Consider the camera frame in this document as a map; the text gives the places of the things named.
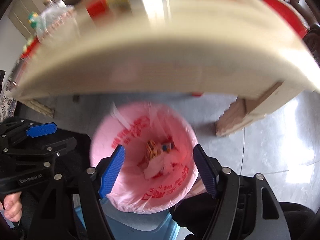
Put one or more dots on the cream wooden table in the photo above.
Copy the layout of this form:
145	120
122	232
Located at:
162	62

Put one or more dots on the glass bottle gold cap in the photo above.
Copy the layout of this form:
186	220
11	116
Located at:
49	2

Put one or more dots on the red plastic stool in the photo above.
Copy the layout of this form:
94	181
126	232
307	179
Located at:
285	12

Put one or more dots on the clear bag of peanuts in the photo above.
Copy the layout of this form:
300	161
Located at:
57	20

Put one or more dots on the patterned purple white blanket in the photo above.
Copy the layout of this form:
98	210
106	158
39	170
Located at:
7	97

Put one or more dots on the blue plastic stool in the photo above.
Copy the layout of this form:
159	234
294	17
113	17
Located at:
155	225

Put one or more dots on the person's dark trousers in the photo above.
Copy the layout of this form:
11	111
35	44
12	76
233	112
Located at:
250	217

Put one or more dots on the red small box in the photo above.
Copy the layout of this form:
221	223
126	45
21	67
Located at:
97	8

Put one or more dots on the small red object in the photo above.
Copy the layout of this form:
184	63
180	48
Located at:
197	94

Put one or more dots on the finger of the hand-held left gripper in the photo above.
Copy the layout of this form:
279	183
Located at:
41	130
60	146

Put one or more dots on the white plastic bag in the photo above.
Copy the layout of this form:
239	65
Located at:
160	167

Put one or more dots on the white upright carton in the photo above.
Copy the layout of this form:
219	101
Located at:
152	0

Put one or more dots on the small colourful wrapper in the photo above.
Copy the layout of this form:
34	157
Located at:
168	147

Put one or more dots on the cream cabinet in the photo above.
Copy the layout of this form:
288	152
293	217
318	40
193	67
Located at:
20	15

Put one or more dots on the person's left hand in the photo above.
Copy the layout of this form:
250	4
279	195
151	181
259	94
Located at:
12	207

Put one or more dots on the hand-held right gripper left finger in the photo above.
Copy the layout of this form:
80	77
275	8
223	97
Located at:
112	172

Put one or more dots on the pink lined trash bin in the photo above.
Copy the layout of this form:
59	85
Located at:
130	130

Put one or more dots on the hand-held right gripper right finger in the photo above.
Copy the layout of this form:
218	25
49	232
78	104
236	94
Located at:
206	172

